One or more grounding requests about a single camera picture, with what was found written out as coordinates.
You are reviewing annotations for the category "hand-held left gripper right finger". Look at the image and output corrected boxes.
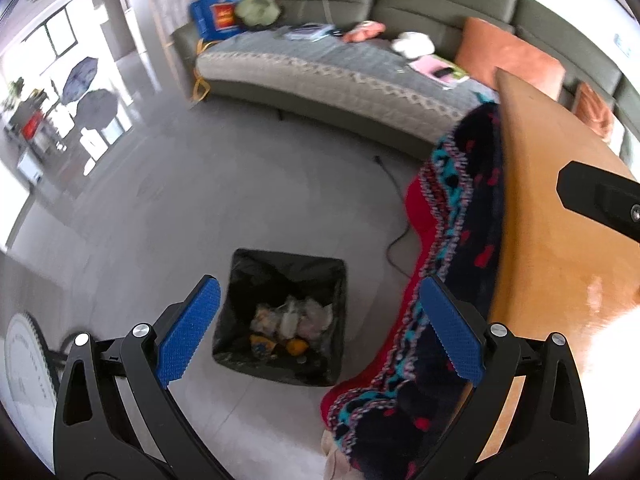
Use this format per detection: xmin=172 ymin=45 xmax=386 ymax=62
xmin=415 ymin=275 xmax=591 ymax=480

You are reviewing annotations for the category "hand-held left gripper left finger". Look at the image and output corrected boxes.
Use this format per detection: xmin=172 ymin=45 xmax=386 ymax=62
xmin=52 ymin=275 xmax=236 ymax=480

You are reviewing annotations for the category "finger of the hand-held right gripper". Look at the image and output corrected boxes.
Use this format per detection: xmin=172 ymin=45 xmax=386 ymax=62
xmin=556 ymin=160 xmax=640 ymax=246

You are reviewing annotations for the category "black lined trash bin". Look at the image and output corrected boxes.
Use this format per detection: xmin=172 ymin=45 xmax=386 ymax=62
xmin=211 ymin=248 xmax=348 ymax=387

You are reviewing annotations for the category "blue orange snack packet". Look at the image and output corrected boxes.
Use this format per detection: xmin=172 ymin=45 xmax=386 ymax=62
xmin=250 ymin=335 xmax=279 ymax=361

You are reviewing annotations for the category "clear plastic wrapper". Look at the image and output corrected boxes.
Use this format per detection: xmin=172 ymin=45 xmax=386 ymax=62
xmin=250 ymin=302 xmax=290 ymax=336

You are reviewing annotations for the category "white plastic bag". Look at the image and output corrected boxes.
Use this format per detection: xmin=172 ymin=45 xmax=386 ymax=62
xmin=290 ymin=297 xmax=335 ymax=341

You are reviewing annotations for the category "wooden table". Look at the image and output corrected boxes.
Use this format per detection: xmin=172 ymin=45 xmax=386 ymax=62
xmin=450 ymin=67 xmax=640 ymax=476

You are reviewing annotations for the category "small orange cushion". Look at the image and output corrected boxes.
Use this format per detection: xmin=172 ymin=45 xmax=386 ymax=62
xmin=574 ymin=82 xmax=618 ymax=143

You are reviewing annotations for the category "red black patterned blanket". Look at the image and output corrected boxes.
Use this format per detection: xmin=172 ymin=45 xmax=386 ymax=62
xmin=320 ymin=102 xmax=506 ymax=480

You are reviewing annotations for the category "large orange cushion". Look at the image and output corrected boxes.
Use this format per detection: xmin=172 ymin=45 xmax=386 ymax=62
xmin=454 ymin=16 xmax=566 ymax=103

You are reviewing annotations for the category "beige cloth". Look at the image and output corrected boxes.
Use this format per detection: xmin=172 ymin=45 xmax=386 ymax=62
xmin=322 ymin=432 xmax=358 ymax=480

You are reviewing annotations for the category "pink book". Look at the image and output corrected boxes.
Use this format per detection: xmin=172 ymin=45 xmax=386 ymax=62
xmin=409 ymin=56 xmax=471 ymax=88

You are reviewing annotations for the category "white pedal bin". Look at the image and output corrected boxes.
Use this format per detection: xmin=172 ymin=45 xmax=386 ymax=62
xmin=16 ymin=152 xmax=45 ymax=184

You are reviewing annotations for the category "white cloth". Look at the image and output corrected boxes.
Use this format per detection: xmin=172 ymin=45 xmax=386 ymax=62
xmin=391 ymin=31 xmax=436 ymax=58

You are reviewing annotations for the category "grey open umbrella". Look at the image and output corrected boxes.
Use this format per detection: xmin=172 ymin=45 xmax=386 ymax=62
xmin=77 ymin=88 xmax=119 ymax=133

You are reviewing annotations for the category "dining table with chairs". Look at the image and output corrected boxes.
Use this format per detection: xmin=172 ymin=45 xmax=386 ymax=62
xmin=2 ymin=105 xmax=66 ymax=156

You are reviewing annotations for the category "blue open umbrella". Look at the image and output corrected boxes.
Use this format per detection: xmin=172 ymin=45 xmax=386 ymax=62
xmin=62 ymin=56 xmax=101 ymax=106

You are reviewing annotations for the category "grey quilted sofa cover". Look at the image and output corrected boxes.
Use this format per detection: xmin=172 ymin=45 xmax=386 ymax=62
xmin=195 ymin=25 xmax=501 ymax=146

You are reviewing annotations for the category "blue shopping bag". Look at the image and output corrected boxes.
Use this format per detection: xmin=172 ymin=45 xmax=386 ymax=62
xmin=189 ymin=0 xmax=246 ymax=41

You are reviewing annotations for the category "green sun hat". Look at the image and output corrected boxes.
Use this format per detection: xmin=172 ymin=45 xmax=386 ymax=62
xmin=235 ymin=0 xmax=283 ymax=28

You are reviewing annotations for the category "black power cable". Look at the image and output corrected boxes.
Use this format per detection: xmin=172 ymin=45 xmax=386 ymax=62
xmin=375 ymin=155 xmax=426 ymax=277

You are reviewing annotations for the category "yellow cable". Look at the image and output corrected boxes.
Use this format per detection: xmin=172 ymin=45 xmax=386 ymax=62
xmin=192 ymin=40 xmax=211 ymax=103

